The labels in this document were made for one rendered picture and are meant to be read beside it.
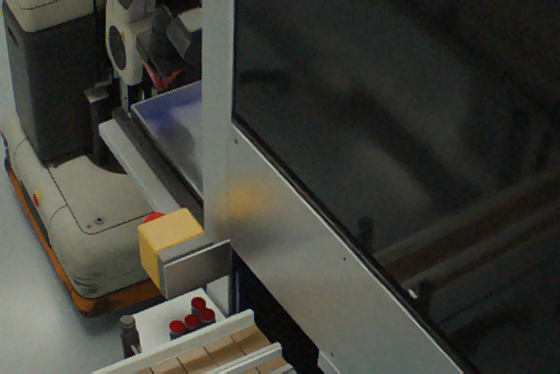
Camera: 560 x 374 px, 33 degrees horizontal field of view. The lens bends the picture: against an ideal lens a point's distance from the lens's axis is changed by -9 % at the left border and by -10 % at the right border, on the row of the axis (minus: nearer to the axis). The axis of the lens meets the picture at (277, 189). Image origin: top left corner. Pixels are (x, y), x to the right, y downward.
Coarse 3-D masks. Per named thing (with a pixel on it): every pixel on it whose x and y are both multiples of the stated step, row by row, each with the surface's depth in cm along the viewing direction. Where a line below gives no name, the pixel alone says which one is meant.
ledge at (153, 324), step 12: (180, 300) 135; (144, 312) 133; (156, 312) 133; (168, 312) 133; (180, 312) 133; (216, 312) 133; (144, 324) 131; (156, 324) 131; (168, 324) 131; (144, 336) 129; (156, 336) 130; (168, 336) 130; (144, 348) 128
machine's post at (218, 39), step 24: (216, 0) 103; (216, 24) 105; (216, 48) 107; (216, 72) 110; (216, 96) 112; (216, 120) 114; (216, 144) 116; (216, 168) 119; (216, 192) 121; (216, 216) 124; (216, 240) 127; (240, 264) 128; (216, 288) 134
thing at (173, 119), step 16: (160, 96) 162; (176, 96) 164; (192, 96) 166; (144, 112) 163; (160, 112) 164; (176, 112) 164; (192, 112) 165; (144, 128) 158; (160, 128) 161; (176, 128) 161; (192, 128) 161; (160, 144) 153; (176, 144) 158; (192, 144) 158; (176, 160) 156; (192, 160) 156; (192, 176) 153; (192, 192) 147
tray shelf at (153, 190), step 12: (108, 120) 163; (108, 132) 161; (120, 132) 161; (108, 144) 160; (120, 144) 159; (132, 144) 159; (120, 156) 157; (132, 156) 156; (132, 168) 154; (144, 168) 154; (144, 180) 152; (156, 180) 152; (144, 192) 152; (156, 192) 150; (168, 192) 150; (156, 204) 149; (168, 204) 149
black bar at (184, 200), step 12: (120, 108) 162; (120, 120) 160; (132, 132) 158; (144, 144) 155; (144, 156) 155; (156, 156) 153; (156, 168) 152; (168, 168) 151; (168, 180) 149; (180, 192) 148; (180, 204) 148; (192, 204) 146
